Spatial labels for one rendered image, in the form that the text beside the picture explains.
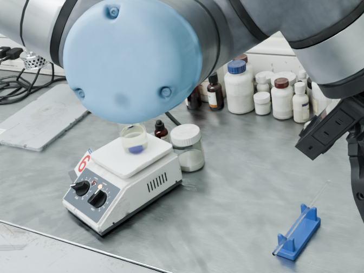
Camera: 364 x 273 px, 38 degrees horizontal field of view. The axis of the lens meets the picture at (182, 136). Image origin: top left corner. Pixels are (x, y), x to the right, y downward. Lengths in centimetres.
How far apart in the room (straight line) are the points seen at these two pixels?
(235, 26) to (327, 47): 8
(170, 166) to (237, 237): 20
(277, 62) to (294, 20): 87
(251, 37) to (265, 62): 88
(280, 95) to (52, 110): 60
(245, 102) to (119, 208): 43
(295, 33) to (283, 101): 73
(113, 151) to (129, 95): 71
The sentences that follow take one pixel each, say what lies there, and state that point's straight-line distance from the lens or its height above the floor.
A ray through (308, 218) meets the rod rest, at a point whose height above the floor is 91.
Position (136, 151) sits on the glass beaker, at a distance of 99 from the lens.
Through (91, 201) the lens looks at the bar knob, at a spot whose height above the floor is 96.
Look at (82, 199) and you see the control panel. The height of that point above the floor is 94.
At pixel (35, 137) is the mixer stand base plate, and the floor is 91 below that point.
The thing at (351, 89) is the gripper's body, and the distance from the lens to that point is 47.
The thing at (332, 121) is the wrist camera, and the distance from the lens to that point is 52.
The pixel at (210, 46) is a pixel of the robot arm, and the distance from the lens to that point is 37.
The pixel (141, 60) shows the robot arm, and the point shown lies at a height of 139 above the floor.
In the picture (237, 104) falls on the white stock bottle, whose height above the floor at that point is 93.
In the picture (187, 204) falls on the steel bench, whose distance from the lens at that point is 99.
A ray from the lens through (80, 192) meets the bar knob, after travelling 101.
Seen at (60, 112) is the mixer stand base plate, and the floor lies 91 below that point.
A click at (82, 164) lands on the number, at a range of 114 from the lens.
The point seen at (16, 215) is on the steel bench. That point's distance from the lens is 110.
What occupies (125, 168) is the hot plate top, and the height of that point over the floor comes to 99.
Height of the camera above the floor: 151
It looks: 31 degrees down
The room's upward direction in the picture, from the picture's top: 11 degrees counter-clockwise
